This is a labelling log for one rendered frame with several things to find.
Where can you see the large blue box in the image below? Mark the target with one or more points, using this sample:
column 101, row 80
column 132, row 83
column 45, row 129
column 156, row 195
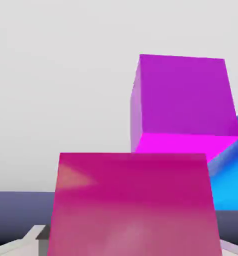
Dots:
column 231, row 180

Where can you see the small purple cube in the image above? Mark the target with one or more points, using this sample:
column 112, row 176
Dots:
column 183, row 100

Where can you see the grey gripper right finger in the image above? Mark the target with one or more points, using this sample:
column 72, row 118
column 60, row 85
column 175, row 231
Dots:
column 234, row 250

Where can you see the small pink cube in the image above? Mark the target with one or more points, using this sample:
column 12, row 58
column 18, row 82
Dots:
column 135, row 204

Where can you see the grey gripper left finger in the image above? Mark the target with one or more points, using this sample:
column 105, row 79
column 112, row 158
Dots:
column 31, row 245

